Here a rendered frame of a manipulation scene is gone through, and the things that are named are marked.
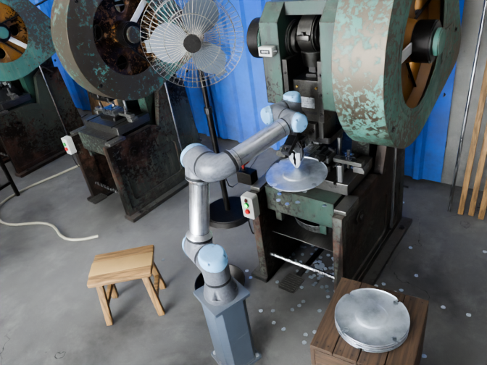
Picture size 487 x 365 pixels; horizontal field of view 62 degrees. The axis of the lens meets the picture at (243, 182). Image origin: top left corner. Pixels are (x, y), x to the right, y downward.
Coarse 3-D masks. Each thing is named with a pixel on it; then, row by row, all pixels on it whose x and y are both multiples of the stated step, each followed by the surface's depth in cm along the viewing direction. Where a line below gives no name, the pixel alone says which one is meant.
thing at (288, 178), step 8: (280, 160) 203; (288, 160) 202; (304, 160) 200; (312, 160) 199; (272, 168) 199; (280, 168) 198; (288, 168) 195; (296, 168) 194; (304, 168) 193; (312, 168) 193; (320, 168) 192; (272, 176) 193; (280, 176) 192; (288, 176) 190; (296, 176) 189; (304, 176) 188; (312, 176) 188; (320, 176) 187; (280, 184) 187; (288, 184) 186; (296, 184) 185; (304, 184) 184
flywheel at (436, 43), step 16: (416, 0) 166; (432, 0) 170; (432, 16) 175; (416, 32) 149; (432, 32) 146; (416, 48) 150; (432, 48) 149; (416, 64) 177; (432, 64) 181; (416, 80) 181; (416, 96) 179
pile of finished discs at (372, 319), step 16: (368, 288) 178; (336, 304) 173; (352, 304) 172; (368, 304) 170; (384, 304) 170; (400, 304) 169; (336, 320) 166; (352, 320) 165; (368, 320) 164; (384, 320) 163; (400, 320) 162; (352, 336) 159; (368, 336) 158; (384, 336) 157; (400, 336) 156
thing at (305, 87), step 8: (304, 72) 194; (312, 72) 187; (296, 80) 187; (304, 80) 185; (312, 80) 183; (296, 88) 189; (304, 88) 187; (312, 88) 184; (304, 96) 189; (312, 96) 186; (304, 104) 191; (312, 104) 188; (304, 112) 193; (312, 112) 191; (312, 120) 193; (328, 120) 194; (312, 128) 191; (320, 128) 192; (328, 128) 196; (312, 136) 194; (320, 136) 195
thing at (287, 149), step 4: (288, 136) 185; (292, 136) 184; (296, 136) 183; (288, 140) 184; (292, 140) 183; (296, 140) 184; (284, 144) 184; (288, 144) 183; (292, 144) 182; (284, 148) 182; (288, 148) 182; (292, 148) 182; (284, 152) 182; (288, 152) 181
